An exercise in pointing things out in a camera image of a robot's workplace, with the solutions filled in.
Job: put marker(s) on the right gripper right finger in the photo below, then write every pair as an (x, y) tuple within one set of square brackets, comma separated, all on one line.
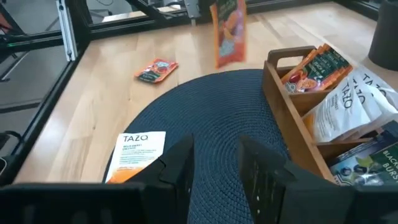
[(311, 205)]

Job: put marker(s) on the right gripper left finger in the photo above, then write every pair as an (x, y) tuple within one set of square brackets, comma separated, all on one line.
[(93, 205)]

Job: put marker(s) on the dark blackcurrant tea bag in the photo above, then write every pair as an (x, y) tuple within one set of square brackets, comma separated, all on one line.
[(382, 137), (357, 168)]

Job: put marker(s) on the wooden three-compartment tray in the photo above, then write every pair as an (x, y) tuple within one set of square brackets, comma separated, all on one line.
[(289, 124)]

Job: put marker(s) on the dark round woven placemat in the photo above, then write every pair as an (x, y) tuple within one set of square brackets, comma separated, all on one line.
[(217, 109)]

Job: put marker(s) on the silver metal bracket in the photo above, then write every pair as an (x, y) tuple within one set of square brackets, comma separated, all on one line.
[(67, 31)]

